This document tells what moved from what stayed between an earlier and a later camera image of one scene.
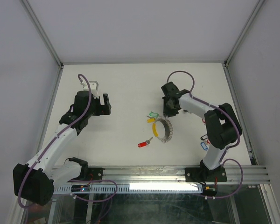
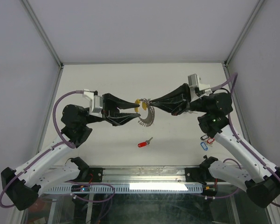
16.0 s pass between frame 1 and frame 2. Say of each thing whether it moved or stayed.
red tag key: stayed
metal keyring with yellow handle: moved
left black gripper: moved
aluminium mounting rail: stayed
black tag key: stayed
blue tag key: stayed
